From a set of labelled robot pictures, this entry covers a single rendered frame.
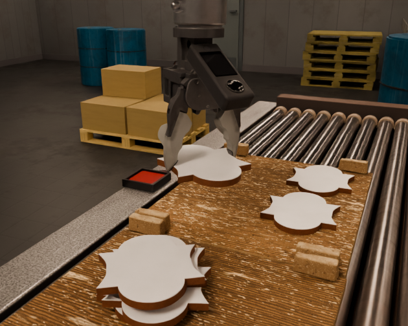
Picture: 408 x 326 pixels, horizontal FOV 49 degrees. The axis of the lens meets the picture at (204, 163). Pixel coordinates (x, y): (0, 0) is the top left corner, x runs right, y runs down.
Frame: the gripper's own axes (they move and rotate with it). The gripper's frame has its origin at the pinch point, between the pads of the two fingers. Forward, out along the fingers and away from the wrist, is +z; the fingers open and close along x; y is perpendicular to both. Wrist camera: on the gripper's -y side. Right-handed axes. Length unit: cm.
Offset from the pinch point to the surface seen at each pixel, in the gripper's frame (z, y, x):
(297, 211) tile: 9.8, -4.6, -15.8
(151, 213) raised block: 8.8, 4.1, 7.2
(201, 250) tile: 8.1, -10.7, 6.2
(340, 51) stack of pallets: 38, 425, -464
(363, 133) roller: 11, 29, -69
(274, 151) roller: 12.1, 29.2, -37.0
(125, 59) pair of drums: 53, 554, -182
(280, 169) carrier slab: 10.5, 14.9, -27.5
